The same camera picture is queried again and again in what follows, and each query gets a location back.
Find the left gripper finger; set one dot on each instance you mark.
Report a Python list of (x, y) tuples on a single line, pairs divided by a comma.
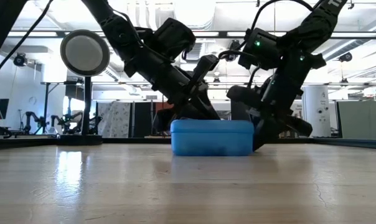
[(164, 123), (203, 109)]

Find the black desk lamp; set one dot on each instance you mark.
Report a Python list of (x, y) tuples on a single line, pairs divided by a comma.
[(85, 53)]

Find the grey patterned partition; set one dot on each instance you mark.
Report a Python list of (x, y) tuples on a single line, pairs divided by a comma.
[(113, 119)]

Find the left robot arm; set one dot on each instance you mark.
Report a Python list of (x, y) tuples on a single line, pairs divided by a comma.
[(129, 40)]

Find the black aluminium table frame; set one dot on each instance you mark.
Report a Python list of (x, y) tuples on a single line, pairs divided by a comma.
[(138, 140)]

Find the grey-green partition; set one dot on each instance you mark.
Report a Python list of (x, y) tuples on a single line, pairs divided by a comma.
[(359, 119)]

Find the black partition panel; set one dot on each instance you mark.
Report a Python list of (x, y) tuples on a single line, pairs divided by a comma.
[(142, 119)]

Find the white round column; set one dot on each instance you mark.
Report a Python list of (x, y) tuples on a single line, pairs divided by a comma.
[(315, 105)]

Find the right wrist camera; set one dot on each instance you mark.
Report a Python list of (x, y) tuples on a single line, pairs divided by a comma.
[(244, 96)]

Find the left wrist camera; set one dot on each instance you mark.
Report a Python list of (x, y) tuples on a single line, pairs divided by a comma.
[(205, 70)]

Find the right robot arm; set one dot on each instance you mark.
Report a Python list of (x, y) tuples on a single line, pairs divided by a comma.
[(315, 25)]

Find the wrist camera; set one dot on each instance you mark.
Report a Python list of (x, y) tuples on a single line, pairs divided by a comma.
[(244, 96), (205, 70)]

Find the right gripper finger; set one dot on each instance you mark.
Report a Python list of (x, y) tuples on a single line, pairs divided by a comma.
[(267, 133), (298, 126)]

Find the blue plastic supply box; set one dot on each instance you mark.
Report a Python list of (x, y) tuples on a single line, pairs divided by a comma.
[(211, 138)]

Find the black ceiling camera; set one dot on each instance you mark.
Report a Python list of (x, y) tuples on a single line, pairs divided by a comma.
[(345, 57), (20, 59)]

